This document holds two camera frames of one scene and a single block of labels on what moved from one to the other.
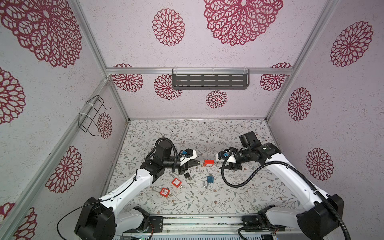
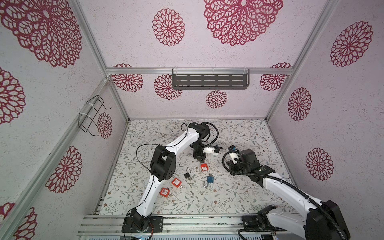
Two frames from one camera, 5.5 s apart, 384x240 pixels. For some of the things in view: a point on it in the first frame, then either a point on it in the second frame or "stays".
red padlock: [177, 183] stays
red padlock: [165, 192] stays
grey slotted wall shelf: [210, 79] stays
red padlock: [208, 162] to [204, 167]
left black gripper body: [182, 168] to [198, 147]
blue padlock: [210, 179] stays
